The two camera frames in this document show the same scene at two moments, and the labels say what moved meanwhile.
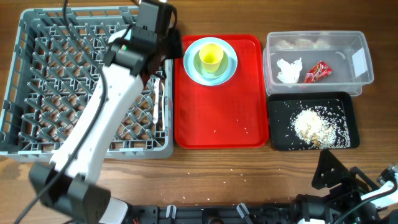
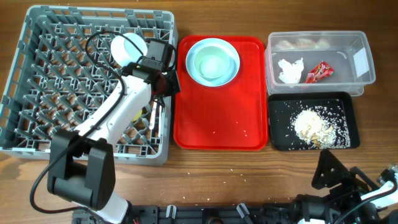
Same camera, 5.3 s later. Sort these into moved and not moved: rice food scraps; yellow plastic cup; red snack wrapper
Moved: yellow plastic cup
Not moved: red snack wrapper; rice food scraps
